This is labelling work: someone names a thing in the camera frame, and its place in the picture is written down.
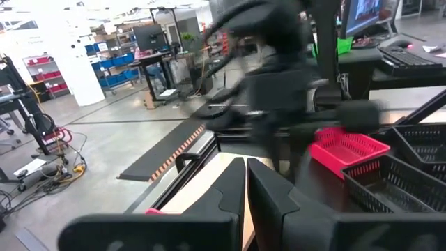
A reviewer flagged black computer mouse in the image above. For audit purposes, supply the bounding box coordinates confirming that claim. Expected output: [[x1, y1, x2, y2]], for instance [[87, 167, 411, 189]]
[[390, 39, 415, 50]]

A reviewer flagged black desk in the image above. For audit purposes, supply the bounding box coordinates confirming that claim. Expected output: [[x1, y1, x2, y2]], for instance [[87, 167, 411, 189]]
[[128, 51, 182, 102]]

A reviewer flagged floor cable bundle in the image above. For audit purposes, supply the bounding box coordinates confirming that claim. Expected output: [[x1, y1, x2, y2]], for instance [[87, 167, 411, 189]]
[[0, 132, 88, 217]]

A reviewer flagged rack of blue bins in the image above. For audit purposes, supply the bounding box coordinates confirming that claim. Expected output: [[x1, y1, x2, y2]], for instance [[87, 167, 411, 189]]
[[84, 40, 142, 96]]

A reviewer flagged red plastic mesh basket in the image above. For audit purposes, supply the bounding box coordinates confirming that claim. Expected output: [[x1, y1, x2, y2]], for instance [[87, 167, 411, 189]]
[[308, 127, 391, 179]]

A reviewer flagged shelf with red bins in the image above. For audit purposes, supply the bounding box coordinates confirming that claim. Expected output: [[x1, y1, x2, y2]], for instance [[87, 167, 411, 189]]
[[22, 54, 70, 102]]

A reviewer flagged green plastic container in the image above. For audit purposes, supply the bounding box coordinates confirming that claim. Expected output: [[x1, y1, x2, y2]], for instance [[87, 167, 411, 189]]
[[336, 36, 355, 56]]

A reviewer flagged black orange-striped floor ramp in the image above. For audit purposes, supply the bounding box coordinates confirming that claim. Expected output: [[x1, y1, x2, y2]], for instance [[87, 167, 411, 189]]
[[116, 117, 207, 183]]

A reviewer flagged white paper sheet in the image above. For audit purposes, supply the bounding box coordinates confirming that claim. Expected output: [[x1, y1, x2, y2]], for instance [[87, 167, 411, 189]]
[[13, 158, 48, 178], [422, 41, 446, 54]]

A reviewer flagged computer monitor with lit screen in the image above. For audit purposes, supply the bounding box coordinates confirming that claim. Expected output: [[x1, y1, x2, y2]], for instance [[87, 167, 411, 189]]
[[340, 0, 401, 40]]

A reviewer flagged black computer keyboard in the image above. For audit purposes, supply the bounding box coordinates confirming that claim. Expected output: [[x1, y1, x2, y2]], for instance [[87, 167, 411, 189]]
[[378, 46, 444, 77]]

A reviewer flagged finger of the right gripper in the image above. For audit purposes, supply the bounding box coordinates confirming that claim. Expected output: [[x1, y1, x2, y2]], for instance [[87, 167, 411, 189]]
[[256, 128, 279, 165], [288, 134, 307, 182]]

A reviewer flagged black equipment stand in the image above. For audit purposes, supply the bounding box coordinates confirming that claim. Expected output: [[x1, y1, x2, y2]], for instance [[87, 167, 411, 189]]
[[0, 54, 76, 158]]

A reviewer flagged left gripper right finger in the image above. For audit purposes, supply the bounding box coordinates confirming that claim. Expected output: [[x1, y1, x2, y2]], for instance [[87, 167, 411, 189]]
[[246, 158, 446, 251]]

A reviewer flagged distant green plant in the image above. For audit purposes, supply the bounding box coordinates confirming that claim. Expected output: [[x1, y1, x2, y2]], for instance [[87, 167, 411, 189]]
[[180, 31, 197, 45]]

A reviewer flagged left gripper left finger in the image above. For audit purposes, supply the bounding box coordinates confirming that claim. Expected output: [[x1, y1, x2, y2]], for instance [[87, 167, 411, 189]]
[[57, 157, 246, 251]]

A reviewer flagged black monitor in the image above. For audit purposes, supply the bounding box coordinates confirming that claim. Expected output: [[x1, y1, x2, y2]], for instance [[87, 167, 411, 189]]
[[132, 23, 167, 52]]

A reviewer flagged grey operator desk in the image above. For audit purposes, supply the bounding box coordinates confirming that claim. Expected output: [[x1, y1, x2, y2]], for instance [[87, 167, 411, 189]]
[[336, 33, 446, 102]]

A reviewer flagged black plastic mesh basket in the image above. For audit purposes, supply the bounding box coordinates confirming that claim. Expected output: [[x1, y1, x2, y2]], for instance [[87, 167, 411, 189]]
[[392, 122, 446, 183], [340, 154, 446, 214]]

